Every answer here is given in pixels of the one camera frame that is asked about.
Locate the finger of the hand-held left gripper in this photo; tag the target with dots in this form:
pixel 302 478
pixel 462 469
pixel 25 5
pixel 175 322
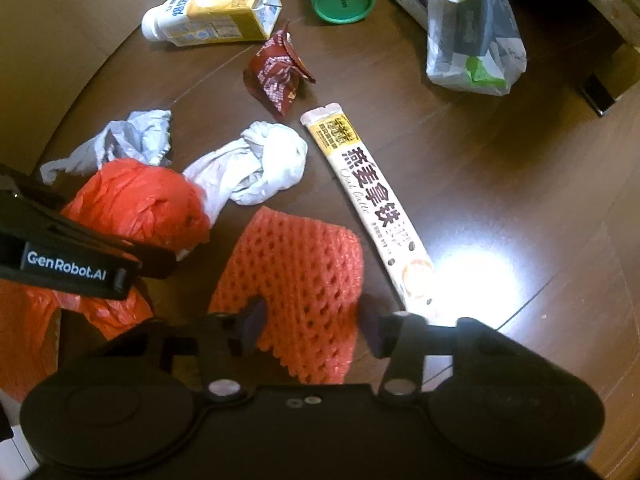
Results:
pixel 156 260

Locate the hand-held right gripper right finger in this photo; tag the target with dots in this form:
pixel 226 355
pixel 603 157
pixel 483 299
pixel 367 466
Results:
pixel 372 330

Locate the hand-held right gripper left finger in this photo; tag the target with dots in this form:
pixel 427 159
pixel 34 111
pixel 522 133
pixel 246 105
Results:
pixel 254 321

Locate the red plastic bag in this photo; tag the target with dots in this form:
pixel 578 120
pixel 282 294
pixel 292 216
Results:
pixel 135 200

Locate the orange foam fruit net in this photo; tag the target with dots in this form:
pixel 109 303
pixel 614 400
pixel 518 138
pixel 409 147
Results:
pixel 300 270

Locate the cream drink powder sachet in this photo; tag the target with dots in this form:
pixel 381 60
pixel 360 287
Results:
pixel 370 200

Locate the crumpled grey plastic bag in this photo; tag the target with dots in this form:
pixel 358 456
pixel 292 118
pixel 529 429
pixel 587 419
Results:
pixel 135 135

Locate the crumpled white tissue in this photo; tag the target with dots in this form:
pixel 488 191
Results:
pixel 270 160

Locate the red crumpled snack wrapper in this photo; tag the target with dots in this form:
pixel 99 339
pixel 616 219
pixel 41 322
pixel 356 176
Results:
pixel 275 70

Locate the yellow white milk carton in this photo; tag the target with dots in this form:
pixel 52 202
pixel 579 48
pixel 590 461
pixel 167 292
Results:
pixel 220 10

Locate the clear plastic bag with boxes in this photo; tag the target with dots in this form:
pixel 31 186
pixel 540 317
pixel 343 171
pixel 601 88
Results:
pixel 470 35

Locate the black table leg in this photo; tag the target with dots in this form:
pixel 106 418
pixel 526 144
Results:
pixel 597 95

